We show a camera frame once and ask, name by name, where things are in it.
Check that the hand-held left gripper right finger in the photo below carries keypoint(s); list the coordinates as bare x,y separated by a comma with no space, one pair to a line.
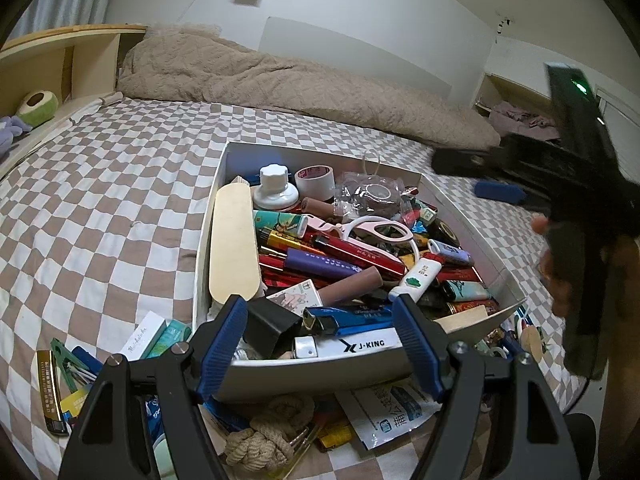
417,345

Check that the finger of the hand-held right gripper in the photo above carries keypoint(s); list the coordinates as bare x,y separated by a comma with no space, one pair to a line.
460,162
500,192

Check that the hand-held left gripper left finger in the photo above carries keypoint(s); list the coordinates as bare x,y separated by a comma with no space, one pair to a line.
220,350

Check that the black adapter cube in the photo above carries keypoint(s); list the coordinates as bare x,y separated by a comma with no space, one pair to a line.
272,322

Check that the white cardboard box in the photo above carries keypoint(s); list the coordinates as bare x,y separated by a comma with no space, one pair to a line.
325,375

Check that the person's right hand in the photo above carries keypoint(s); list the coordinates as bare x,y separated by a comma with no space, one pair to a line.
555,290

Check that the beige wooden slat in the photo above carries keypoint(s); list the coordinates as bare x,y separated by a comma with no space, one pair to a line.
460,320

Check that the teal box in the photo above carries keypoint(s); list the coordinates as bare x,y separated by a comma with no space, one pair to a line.
172,335

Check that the black tape roll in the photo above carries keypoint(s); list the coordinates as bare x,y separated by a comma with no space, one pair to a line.
440,225

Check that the white lighter green print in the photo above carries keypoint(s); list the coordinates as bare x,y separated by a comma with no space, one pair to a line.
417,277

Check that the pile of assorted lighters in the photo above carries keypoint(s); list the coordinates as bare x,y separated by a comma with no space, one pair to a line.
465,290

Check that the pile of pink clothes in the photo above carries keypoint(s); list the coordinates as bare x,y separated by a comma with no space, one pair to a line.
520,117

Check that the closet shelf niche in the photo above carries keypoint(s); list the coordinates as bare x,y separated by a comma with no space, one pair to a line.
487,92

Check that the white slim box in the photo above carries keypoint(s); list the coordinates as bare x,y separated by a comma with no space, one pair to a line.
145,335

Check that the white sachet packet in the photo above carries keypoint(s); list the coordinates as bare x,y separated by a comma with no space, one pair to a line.
385,415

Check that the pale lavender lighter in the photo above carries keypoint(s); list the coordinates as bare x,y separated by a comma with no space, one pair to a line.
450,252

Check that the brown tube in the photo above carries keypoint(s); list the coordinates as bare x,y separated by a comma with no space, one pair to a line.
350,285
316,206

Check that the white printed card box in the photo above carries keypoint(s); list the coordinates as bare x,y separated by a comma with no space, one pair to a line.
295,297

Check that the beige flat case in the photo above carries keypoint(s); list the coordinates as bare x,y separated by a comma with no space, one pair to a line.
232,245

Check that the round wooden lid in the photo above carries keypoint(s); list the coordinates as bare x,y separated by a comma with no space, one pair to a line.
532,342

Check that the mint round mirror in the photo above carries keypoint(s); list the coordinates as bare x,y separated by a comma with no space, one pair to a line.
162,455

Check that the clear plastic pen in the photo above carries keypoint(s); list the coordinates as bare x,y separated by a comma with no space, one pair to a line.
300,442

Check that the purple lighter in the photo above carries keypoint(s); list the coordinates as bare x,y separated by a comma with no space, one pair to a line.
320,262

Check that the white maroon tape roll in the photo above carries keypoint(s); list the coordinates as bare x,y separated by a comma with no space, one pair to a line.
322,187

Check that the teal printed lighter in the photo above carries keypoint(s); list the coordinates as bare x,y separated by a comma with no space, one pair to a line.
280,220

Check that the pink scissors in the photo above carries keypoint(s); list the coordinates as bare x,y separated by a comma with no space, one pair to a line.
325,226

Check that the green clothes peg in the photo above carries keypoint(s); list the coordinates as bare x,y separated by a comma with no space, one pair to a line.
67,357

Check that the yellow printed lighter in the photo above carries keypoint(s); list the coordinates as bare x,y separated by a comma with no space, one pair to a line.
75,402

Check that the white capped bottle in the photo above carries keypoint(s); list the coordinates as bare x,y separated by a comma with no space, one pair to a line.
275,187

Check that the checkered bed sheet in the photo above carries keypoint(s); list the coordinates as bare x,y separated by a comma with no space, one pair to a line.
125,185

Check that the beige duvet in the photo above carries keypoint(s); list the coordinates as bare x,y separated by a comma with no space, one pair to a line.
275,80

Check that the avocado plush toy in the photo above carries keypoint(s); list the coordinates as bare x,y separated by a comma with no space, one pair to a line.
42,110

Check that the purple plush toy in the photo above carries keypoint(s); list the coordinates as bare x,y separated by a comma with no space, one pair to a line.
10,135

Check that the wooden open shelf unit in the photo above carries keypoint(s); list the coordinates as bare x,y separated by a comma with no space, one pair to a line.
90,60

